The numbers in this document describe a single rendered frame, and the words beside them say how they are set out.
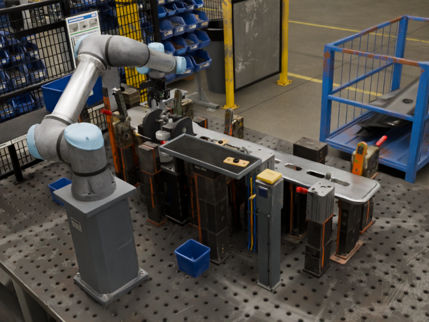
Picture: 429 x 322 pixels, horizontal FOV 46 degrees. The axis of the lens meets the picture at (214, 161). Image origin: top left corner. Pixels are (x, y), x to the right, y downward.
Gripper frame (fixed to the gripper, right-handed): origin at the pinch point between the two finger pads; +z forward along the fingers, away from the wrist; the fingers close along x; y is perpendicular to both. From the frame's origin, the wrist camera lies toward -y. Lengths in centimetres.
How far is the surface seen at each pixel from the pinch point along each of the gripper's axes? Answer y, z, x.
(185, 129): 44, -16, -25
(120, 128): 2.5, -1.4, -24.4
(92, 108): -32.3, 3.9, -13.7
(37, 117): -44, 4, -39
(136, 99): -23.5, 4.0, 8.9
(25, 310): 7, 62, -89
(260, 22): -126, 39, 272
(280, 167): 80, -6, -8
